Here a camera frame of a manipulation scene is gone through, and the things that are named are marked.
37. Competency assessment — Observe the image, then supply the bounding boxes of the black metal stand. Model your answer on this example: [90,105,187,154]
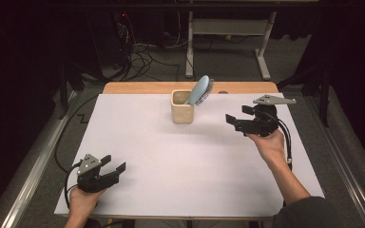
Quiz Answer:
[58,63,86,120]
[277,60,333,128]

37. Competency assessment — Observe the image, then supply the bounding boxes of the light blue hairbrush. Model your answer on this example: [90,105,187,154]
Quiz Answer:
[184,74,216,107]

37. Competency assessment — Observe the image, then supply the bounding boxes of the white metal stand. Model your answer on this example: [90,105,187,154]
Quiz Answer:
[184,10,278,81]

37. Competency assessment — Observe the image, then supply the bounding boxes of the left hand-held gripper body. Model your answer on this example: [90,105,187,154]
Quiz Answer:
[75,153,120,194]

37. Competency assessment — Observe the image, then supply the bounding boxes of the white table mat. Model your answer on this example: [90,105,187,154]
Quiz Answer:
[54,92,326,219]

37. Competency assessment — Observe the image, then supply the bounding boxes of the person's right hand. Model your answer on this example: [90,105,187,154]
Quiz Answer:
[246,128,287,166]

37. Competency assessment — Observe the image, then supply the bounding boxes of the person's left hand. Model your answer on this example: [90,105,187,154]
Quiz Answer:
[68,186,107,220]

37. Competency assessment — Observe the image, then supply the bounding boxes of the black floor cable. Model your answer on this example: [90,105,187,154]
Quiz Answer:
[54,93,100,175]

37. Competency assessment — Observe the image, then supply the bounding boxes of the tangle of floor cables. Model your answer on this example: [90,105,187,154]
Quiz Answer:
[113,12,192,82]

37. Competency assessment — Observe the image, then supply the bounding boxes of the wooden table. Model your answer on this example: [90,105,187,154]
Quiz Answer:
[61,81,279,222]

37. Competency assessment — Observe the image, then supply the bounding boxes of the aluminium floor rail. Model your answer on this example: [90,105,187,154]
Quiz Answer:
[0,89,79,228]
[303,94,365,228]

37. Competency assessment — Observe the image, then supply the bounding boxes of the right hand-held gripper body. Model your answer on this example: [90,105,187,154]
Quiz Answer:
[233,94,298,138]

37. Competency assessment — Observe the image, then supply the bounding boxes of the beige square cup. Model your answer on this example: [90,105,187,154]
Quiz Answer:
[170,88,196,124]

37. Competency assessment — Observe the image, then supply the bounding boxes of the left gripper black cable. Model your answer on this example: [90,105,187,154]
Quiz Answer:
[64,161,84,211]

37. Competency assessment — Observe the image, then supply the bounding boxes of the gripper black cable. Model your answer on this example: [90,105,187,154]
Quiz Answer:
[267,110,295,171]
[64,161,84,211]

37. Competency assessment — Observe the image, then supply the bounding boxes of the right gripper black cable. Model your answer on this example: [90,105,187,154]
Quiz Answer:
[267,110,295,171]

